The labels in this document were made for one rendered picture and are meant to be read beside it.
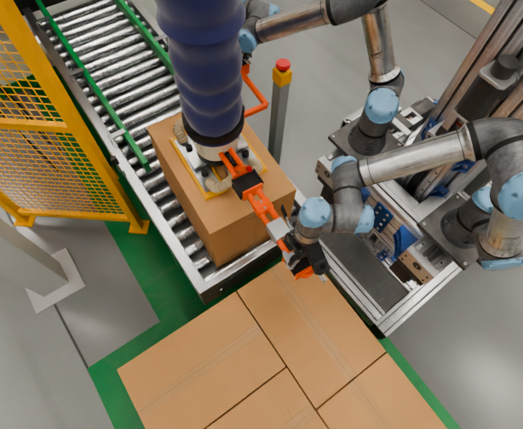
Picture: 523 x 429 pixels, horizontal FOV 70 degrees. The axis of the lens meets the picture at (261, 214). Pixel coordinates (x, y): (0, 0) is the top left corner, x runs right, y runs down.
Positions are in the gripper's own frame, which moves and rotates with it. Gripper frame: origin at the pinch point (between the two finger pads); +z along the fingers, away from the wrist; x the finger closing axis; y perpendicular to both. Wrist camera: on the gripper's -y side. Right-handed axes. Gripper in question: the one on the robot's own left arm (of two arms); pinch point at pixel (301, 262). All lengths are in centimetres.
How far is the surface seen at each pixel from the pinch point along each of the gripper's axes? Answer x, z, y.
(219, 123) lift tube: 3, -19, 51
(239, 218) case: 6.7, 13.1, 30.5
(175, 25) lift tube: 10, -55, 55
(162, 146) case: 18, 13, 77
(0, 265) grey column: 107, 57, 85
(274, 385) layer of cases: 23, 54, -27
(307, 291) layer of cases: -11, 53, -1
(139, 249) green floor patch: 51, 108, 85
